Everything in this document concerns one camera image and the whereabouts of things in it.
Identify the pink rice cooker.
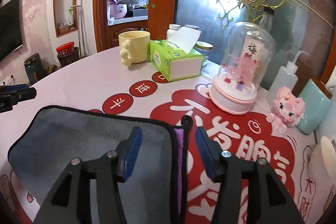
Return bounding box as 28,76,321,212
110,3,128,19

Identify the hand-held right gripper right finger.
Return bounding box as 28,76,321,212
195,126,305,224

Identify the mint green container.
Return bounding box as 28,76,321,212
297,79,332,135

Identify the red round tin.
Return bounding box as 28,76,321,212
56,42,75,57

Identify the grey towel with black trim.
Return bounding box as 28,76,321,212
7,105,196,217

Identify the dark green air fryer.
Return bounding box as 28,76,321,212
24,54,42,85

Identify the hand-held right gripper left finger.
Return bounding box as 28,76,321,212
33,126,143,224

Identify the clear glass bottle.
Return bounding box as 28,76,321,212
259,7,275,33

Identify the green tissue box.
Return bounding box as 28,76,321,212
149,26,204,82

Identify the glass jar with lid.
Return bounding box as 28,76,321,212
195,41,213,67

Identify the pink block figurine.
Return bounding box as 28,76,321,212
266,86,305,134

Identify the yellow ceramic mug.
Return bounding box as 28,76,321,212
118,31,151,67

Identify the white bowl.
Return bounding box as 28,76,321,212
312,136,336,193

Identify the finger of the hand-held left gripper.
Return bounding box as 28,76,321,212
0,84,37,106

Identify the black television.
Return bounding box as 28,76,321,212
0,0,23,62

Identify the brown wicker basket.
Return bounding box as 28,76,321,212
57,47,80,68

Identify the glass dome with pink flowers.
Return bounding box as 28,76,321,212
209,21,277,115

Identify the white squeeze bottle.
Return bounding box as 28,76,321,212
266,51,309,108

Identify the white pill bottle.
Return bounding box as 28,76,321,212
166,24,182,41

